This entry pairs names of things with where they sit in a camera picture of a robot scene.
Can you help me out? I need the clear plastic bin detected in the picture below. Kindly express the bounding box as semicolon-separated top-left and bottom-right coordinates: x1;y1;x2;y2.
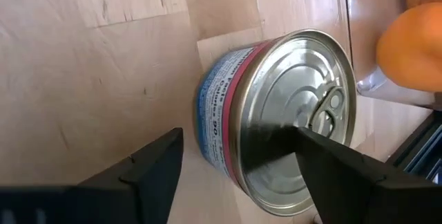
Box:
343;0;442;110

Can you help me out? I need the round orange toy fruit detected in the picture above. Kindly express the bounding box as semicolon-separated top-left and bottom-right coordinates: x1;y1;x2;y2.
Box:
375;1;442;93

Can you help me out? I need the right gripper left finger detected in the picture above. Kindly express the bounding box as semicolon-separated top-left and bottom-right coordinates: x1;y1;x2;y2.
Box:
0;127;184;224

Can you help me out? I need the tin can red-blue label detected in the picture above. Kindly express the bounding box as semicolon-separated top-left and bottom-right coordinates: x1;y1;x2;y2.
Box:
194;28;358;217

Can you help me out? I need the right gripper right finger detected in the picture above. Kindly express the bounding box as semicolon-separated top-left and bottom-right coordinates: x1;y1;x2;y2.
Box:
295;125;442;224

